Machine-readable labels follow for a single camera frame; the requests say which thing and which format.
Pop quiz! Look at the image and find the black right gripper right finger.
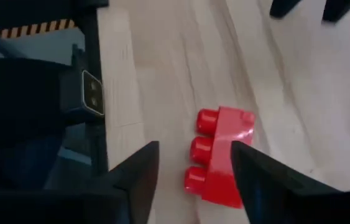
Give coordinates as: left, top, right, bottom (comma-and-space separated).
230, 141, 350, 224

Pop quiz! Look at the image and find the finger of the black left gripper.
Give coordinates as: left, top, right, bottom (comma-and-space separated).
269, 0, 303, 19
322, 0, 350, 22

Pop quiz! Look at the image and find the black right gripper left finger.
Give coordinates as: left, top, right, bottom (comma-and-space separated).
0, 141, 160, 224

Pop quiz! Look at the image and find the table-level camera box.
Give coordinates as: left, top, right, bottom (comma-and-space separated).
59, 70, 106, 118

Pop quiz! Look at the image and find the red three-stud block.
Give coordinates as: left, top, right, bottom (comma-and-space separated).
183, 105, 256, 209

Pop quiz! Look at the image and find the large black equipment housing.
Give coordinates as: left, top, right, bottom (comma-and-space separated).
0, 55, 70, 190

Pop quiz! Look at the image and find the black mat with striped edges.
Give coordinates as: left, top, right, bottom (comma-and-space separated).
0, 0, 110, 40

